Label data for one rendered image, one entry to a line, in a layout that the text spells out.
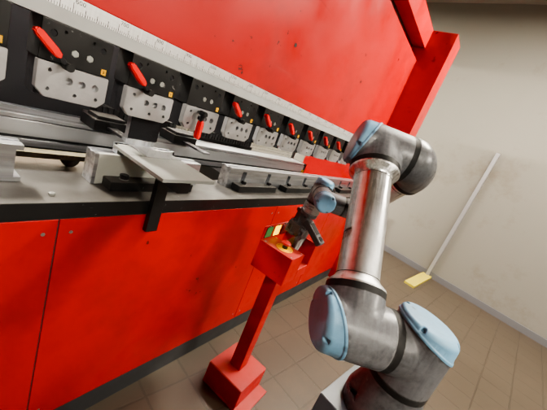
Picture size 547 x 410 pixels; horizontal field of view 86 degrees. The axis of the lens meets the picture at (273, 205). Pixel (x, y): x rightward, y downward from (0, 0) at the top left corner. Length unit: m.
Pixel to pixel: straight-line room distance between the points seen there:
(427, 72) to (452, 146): 1.92
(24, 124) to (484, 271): 4.46
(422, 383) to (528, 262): 3.91
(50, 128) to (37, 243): 0.44
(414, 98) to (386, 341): 2.44
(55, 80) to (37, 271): 0.47
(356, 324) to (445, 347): 0.15
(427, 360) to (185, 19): 1.01
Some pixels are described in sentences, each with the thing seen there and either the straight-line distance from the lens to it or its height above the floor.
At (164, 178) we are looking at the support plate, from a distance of 0.80.
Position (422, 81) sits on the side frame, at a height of 1.92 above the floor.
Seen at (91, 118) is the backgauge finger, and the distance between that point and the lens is 1.21.
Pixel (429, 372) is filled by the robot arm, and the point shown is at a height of 0.94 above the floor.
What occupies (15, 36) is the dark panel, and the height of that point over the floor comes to 1.18.
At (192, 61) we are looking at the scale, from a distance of 1.06.
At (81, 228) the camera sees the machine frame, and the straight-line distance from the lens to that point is 0.93.
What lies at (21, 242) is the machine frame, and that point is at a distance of 0.90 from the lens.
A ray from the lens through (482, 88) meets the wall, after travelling 4.78.
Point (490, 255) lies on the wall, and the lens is 4.51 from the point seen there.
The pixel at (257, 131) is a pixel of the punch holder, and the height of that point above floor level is 1.15.
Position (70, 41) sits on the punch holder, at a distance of 0.90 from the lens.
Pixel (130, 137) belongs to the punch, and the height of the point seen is 1.03.
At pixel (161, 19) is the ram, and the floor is 1.37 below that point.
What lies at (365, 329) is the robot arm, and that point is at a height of 0.97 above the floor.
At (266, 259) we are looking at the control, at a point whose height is 0.72.
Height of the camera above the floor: 1.24
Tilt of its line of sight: 16 degrees down
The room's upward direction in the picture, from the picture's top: 21 degrees clockwise
